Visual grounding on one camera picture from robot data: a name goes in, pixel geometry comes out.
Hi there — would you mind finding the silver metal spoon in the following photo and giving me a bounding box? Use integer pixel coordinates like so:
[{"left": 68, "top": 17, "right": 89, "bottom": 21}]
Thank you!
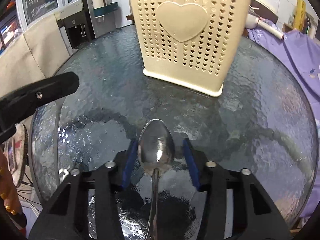
[{"left": 137, "top": 119, "right": 175, "bottom": 239}]

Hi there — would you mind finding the beige cloth cover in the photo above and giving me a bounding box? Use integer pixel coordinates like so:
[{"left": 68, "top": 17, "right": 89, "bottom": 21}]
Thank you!
[{"left": 0, "top": 14, "right": 69, "bottom": 96}]

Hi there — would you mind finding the water dispenser machine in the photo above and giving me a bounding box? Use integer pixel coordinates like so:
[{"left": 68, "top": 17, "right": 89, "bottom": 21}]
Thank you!
[{"left": 57, "top": 0, "right": 118, "bottom": 49}]

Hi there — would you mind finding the cream perforated utensil holder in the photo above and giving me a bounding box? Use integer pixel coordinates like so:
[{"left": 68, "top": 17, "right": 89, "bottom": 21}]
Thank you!
[{"left": 130, "top": 0, "right": 251, "bottom": 97}]

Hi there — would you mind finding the purple floral cloth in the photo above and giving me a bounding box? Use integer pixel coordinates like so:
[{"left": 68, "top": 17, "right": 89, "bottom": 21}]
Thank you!
[{"left": 247, "top": 27, "right": 319, "bottom": 219}]

